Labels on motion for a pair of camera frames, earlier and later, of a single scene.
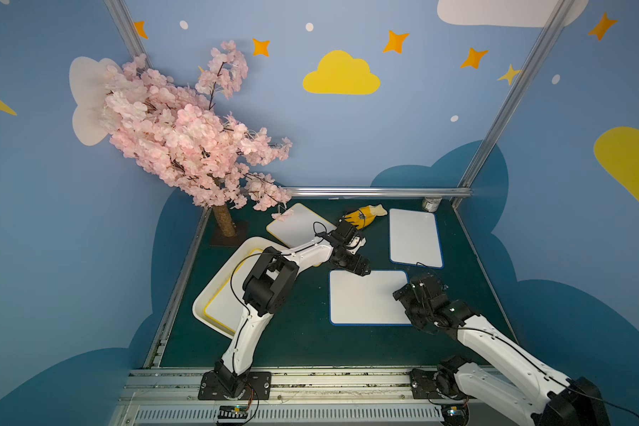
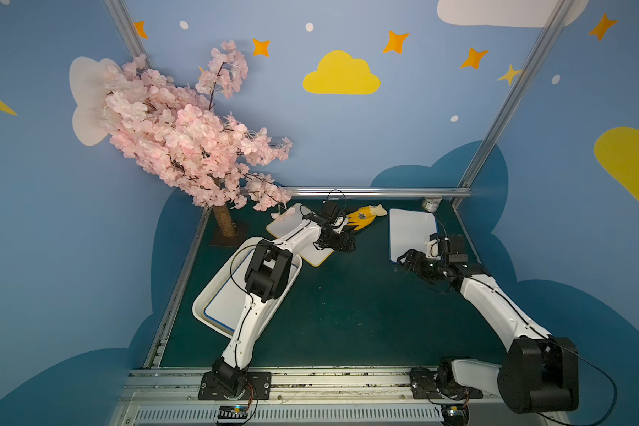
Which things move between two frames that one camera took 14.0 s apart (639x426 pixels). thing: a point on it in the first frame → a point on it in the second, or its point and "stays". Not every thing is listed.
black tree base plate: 217,239 stays
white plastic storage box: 222,306 stays
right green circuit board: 454,414 stays
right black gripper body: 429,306 → 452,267
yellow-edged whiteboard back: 301,227 stays
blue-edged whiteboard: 356,300 → 230,302
